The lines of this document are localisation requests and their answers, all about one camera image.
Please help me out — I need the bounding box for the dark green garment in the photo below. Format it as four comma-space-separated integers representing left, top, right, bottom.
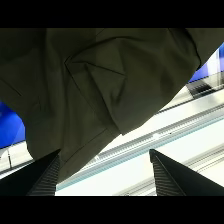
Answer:
0, 28, 224, 184

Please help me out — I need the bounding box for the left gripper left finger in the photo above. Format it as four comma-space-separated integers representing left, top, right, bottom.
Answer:
0, 148, 62, 197

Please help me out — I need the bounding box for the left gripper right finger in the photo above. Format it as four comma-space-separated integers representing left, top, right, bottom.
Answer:
148, 148, 224, 197

